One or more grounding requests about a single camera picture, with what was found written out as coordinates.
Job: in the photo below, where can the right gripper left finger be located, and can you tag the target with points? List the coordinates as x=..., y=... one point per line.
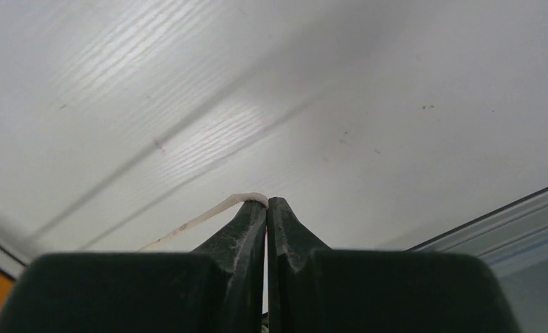
x=216, y=287

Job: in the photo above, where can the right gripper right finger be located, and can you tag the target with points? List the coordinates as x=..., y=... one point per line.
x=315, y=288

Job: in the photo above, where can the cream shoelace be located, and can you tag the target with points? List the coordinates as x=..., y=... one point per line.
x=230, y=201

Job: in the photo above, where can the aluminium right table rail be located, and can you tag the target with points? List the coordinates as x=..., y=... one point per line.
x=509, y=239

